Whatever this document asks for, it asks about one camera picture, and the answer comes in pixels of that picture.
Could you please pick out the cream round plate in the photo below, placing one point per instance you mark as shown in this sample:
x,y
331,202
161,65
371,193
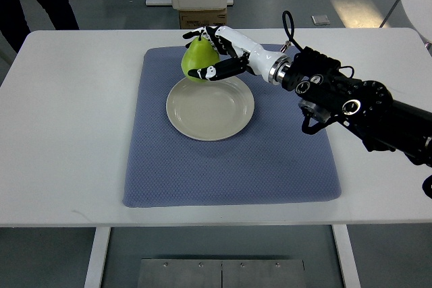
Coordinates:
x,y
210,111

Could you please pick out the grey metal base plate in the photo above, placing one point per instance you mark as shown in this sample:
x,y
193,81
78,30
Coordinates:
x,y
221,273

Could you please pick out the brown cardboard box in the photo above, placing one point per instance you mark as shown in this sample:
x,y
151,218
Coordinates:
x,y
197,18

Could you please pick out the green pear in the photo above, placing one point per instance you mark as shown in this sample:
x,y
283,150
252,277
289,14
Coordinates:
x,y
199,54

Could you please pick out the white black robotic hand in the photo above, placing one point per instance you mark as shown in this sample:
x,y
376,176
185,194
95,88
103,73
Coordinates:
x,y
238,54

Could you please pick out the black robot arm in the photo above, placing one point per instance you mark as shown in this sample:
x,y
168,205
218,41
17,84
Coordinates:
x,y
365,108

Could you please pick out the blue textured mat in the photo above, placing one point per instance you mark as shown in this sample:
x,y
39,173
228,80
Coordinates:
x,y
269,162

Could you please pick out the white table leg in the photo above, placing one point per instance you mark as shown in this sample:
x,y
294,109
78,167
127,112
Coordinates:
x,y
98,254
346,256

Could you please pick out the left white table leg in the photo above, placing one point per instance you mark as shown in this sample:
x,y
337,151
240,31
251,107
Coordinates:
x,y
98,254

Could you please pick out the right white table leg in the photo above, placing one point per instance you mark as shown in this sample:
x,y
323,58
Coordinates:
x,y
346,256

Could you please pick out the grey floor socket plate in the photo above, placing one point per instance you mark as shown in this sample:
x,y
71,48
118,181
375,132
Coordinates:
x,y
320,20

